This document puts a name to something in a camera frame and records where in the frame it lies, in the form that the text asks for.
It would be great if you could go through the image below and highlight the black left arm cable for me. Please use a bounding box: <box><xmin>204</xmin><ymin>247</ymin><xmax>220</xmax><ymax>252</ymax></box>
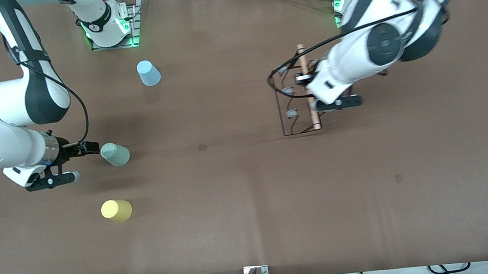
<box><xmin>257</xmin><ymin>0</ymin><xmax>468</xmax><ymax>104</ymax></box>

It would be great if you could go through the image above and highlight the yellow plastic cup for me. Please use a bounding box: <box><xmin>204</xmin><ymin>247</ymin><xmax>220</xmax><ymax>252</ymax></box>
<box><xmin>100</xmin><ymin>197</ymin><xmax>134</xmax><ymax>225</ymax></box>

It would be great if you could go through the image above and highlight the light blue plastic cup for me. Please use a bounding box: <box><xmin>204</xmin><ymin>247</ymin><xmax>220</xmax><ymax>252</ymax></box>
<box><xmin>135</xmin><ymin>58</ymin><xmax>163</xmax><ymax>88</ymax></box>

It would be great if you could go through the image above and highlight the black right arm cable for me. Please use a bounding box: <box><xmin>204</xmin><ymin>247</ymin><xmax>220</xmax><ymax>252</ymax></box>
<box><xmin>2</xmin><ymin>25</ymin><xmax>92</xmax><ymax>154</ymax></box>

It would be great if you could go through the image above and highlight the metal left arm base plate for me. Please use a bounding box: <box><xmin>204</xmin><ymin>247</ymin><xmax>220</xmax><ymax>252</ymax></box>
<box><xmin>333</xmin><ymin>8</ymin><xmax>352</xmax><ymax>28</ymax></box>

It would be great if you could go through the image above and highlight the black wire cup holder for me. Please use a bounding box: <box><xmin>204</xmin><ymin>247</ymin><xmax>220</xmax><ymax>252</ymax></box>
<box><xmin>263</xmin><ymin>42</ymin><xmax>325</xmax><ymax>139</ymax></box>

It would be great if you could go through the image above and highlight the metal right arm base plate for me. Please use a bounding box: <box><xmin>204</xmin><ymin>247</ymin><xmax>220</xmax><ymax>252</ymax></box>
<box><xmin>85</xmin><ymin>0</ymin><xmax>143</xmax><ymax>52</ymax></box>

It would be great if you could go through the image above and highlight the pale green plastic cup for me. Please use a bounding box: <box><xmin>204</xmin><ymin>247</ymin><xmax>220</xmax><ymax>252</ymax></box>
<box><xmin>99</xmin><ymin>140</ymin><xmax>132</xmax><ymax>169</ymax></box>

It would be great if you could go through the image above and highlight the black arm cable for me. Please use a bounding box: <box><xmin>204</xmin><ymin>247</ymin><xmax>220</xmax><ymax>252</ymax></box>
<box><xmin>257</xmin><ymin>0</ymin><xmax>468</xmax><ymax>104</ymax></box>
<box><xmin>2</xmin><ymin>25</ymin><xmax>92</xmax><ymax>154</ymax></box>

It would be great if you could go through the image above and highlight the brown table cover sheet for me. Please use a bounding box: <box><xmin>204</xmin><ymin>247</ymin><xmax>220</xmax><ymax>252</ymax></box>
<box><xmin>0</xmin><ymin>0</ymin><xmax>488</xmax><ymax>274</ymax></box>

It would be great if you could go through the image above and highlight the looped black floor cable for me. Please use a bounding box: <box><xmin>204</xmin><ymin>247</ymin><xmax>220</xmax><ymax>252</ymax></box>
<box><xmin>427</xmin><ymin>260</ymin><xmax>473</xmax><ymax>274</ymax></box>

